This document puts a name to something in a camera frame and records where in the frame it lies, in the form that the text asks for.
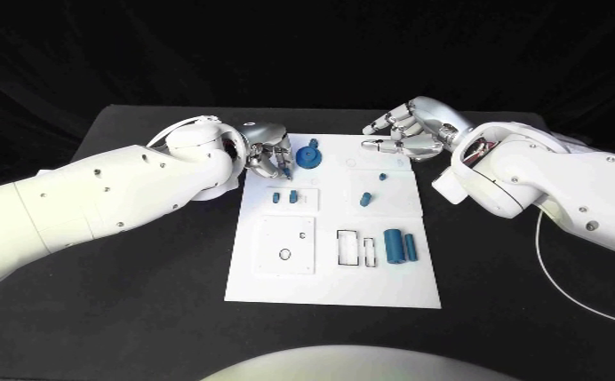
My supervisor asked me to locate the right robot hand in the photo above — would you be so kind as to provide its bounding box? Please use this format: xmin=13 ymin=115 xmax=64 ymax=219
xmin=360 ymin=96 xmax=477 ymax=163

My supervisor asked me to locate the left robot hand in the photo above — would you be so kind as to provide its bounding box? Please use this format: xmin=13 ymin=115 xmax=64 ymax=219
xmin=237 ymin=122 xmax=295 ymax=180

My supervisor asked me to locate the white task board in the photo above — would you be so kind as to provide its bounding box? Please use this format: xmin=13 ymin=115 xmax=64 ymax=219
xmin=223 ymin=133 xmax=442 ymax=309

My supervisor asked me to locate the blue gear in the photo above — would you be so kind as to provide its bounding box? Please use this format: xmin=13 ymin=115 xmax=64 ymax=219
xmin=295 ymin=146 xmax=325 ymax=170

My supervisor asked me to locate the large blue cylinder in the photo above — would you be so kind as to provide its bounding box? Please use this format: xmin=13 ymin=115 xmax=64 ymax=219
xmin=381 ymin=228 xmax=406 ymax=264

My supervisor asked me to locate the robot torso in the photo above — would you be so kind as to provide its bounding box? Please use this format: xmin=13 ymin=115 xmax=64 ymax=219
xmin=201 ymin=344 xmax=526 ymax=381

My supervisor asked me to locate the white cable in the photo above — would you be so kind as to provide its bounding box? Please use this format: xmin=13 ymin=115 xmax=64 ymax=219
xmin=145 ymin=115 xmax=223 ymax=149
xmin=534 ymin=209 xmax=615 ymax=321

